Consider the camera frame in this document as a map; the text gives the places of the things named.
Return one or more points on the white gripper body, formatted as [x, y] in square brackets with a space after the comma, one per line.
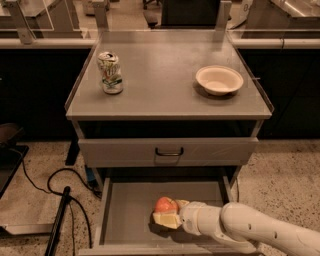
[188, 213]

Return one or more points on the red apple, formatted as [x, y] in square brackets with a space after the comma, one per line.
[166, 205]

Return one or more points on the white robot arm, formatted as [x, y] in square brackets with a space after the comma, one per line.
[237, 226]

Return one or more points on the open grey middle drawer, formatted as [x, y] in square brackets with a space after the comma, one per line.
[126, 227]

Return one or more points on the grey drawer cabinet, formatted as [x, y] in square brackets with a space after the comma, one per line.
[162, 99]

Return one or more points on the grey top drawer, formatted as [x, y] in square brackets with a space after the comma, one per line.
[167, 152]

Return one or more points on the black bar on floor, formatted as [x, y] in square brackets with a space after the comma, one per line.
[55, 232]

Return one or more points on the white paper bowl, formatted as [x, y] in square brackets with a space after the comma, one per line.
[219, 80]

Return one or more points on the crushed soda can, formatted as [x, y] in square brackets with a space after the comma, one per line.
[111, 77]

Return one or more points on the black chair base left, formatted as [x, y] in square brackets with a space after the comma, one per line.
[11, 154]

